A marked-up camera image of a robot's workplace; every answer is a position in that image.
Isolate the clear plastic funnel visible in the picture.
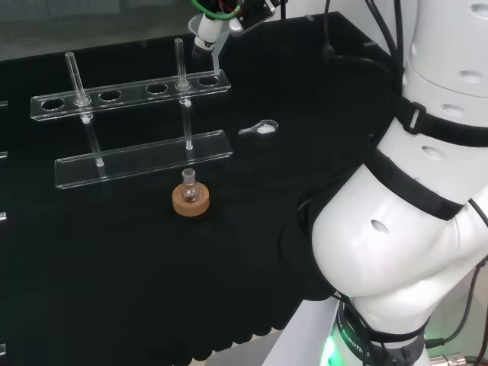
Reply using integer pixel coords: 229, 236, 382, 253
188, 14, 232, 75

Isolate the clear acrylic funnel stand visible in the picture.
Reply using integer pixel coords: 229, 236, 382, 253
29, 37, 234, 189

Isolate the black base cable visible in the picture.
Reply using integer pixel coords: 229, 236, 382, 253
425, 197, 488, 348

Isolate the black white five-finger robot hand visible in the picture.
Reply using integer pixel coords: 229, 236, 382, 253
189, 0, 270, 64

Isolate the brown cork ring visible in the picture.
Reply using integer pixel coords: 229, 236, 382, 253
172, 182, 211, 219

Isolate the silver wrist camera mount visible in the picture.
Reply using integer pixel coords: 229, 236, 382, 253
227, 0, 278, 38

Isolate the green cable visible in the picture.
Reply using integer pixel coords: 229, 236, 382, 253
189, 0, 246, 21

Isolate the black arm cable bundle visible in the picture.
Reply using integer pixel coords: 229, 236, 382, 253
321, 0, 406, 72

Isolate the small round-bottom glass flask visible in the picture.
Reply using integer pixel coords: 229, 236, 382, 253
181, 169, 201, 204

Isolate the black bench cloth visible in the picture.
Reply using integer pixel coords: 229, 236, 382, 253
0, 11, 406, 363

